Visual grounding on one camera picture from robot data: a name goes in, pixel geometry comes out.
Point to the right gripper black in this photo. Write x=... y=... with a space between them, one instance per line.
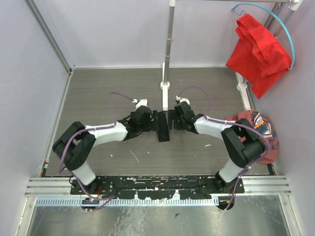
x=173 y=116

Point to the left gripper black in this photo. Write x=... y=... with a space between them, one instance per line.
x=155 y=127

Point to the black sunglasses case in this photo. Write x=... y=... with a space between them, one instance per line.
x=162 y=127

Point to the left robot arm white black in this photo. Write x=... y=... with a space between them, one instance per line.
x=75 y=144

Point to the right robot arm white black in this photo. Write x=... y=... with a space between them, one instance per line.
x=243 y=143

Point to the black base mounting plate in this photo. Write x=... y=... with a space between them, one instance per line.
x=161 y=187

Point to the silver garment rack pole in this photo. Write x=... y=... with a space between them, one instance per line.
x=294 y=5

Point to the white rack foot right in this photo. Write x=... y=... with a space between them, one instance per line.
x=242 y=88

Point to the faded red printed t-shirt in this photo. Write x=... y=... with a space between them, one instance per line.
x=263 y=125

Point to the red cloth on hanger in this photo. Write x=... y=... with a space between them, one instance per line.
x=258 y=55

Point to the teal clothes hanger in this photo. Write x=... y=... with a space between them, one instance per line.
x=280 y=22

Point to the silver right rack pole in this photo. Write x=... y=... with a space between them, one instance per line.
x=276 y=9

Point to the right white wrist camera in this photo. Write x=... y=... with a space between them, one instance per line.
x=180 y=99

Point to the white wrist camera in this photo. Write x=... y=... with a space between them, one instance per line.
x=140 y=102
x=180 y=99

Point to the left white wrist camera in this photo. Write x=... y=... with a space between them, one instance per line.
x=140 y=102

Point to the aluminium frame rail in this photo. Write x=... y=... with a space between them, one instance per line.
x=42 y=16

